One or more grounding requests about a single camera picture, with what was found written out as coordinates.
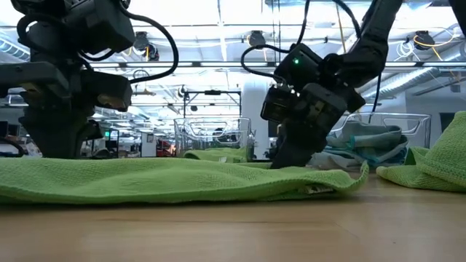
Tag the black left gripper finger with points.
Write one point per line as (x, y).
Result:
(54, 134)
(94, 130)

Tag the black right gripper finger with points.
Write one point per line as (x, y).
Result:
(298, 149)

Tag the green microfiber towel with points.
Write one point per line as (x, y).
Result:
(164, 178)
(437, 167)
(218, 154)

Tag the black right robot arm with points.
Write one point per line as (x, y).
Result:
(371, 43)

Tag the white printed care label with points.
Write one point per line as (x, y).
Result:
(318, 189)

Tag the white building column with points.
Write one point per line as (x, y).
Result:
(255, 109)

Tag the clear plastic bin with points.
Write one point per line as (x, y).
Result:
(418, 123)
(215, 127)

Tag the black metal gantry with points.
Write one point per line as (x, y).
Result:
(213, 92)

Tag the silver ceiling duct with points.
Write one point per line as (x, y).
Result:
(411, 82)

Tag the ceiling rail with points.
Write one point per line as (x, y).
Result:
(218, 64)

